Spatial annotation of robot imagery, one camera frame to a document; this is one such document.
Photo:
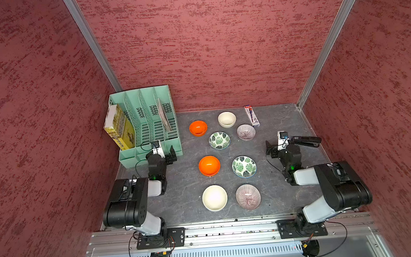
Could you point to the right aluminium corner post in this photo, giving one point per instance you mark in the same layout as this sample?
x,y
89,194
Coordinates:
x,y
336,27

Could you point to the small pink striped bowl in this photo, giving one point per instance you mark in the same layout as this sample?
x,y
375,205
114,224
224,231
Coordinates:
x,y
246,132

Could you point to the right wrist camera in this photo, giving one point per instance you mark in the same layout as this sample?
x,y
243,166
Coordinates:
x,y
282,139

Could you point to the yellow book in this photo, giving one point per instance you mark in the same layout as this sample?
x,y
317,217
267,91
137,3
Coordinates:
x,y
119,128

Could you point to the small green leaf bowl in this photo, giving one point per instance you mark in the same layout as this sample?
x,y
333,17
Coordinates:
x,y
219,140

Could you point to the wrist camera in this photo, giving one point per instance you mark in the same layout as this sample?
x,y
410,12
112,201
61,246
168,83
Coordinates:
x,y
157,149
282,139

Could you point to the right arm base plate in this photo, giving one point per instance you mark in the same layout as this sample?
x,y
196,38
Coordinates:
x,y
300,228

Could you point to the green plastic file organizer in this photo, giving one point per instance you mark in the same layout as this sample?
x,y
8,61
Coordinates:
x,y
139,105

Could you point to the aluminium corner post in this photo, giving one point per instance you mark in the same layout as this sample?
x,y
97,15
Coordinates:
x,y
81,22
336,27

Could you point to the white pencil lead box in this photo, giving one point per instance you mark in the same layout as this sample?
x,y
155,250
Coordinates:
x,y
252,116

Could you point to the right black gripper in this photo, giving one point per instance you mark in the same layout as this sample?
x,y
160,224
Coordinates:
x,y
291,140

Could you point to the large orange bowl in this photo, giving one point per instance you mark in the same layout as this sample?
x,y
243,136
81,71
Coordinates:
x,y
209,166

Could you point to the small cream bowl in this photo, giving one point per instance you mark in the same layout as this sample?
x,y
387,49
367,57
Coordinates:
x,y
227,119

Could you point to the small orange bowl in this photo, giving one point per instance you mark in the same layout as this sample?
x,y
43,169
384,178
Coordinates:
x,y
198,128

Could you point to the grey booklet in organizer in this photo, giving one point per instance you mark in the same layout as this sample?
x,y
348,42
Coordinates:
x,y
163,116

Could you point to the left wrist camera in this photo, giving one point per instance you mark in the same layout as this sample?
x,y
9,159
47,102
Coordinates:
x,y
157,149

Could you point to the left aluminium corner post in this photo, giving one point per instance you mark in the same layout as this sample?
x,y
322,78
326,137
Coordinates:
x,y
81,22

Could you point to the black stapler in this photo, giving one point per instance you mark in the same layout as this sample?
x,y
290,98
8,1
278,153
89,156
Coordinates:
x,y
306,141

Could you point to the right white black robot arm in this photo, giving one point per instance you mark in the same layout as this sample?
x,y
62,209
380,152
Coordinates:
x,y
342,189

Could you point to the large cream bowl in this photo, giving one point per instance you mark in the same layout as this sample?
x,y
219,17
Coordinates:
x,y
215,198

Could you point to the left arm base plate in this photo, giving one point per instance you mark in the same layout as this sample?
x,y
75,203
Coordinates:
x,y
167,238

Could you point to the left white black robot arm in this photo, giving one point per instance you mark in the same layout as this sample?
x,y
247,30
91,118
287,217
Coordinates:
x,y
127,204

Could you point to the aluminium mounting rail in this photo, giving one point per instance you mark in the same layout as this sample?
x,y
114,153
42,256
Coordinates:
x,y
228,233

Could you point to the large green leaf bowl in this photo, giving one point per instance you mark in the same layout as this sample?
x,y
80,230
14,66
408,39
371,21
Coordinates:
x,y
244,167

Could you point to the large pink striped bowl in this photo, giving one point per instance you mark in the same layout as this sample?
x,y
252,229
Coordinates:
x,y
248,197

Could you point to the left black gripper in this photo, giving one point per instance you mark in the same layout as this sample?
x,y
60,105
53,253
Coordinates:
x,y
168,158

